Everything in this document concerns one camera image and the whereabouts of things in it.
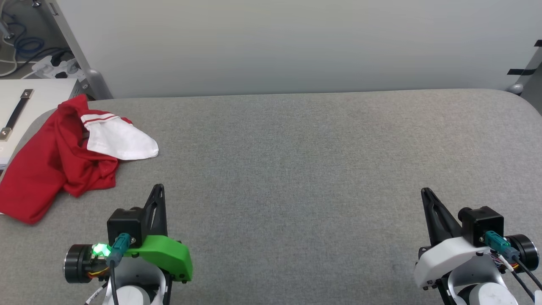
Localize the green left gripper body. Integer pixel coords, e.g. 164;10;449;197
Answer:
122;234;194;283

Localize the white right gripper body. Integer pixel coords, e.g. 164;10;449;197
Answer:
413;236;496;291

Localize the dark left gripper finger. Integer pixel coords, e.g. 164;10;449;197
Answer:
141;183;169;238

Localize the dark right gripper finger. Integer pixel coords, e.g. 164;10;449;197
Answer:
457;206;505;247
420;187;465;247

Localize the red and white shirt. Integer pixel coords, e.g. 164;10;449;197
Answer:
0;94;160;225

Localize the white power strip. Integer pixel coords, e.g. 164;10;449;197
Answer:
32;55;85;81

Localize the black cable with teal plug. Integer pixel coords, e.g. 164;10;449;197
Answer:
483;230;542;305
108;232;132;305

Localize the grey metal frame post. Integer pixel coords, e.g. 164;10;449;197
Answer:
44;0;114;100

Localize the grey post with black tape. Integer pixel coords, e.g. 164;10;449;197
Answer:
507;40;542;94

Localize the white case with black handle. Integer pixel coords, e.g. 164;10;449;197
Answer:
0;78;83;170

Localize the blue cable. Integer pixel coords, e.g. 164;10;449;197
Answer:
4;21;47;58

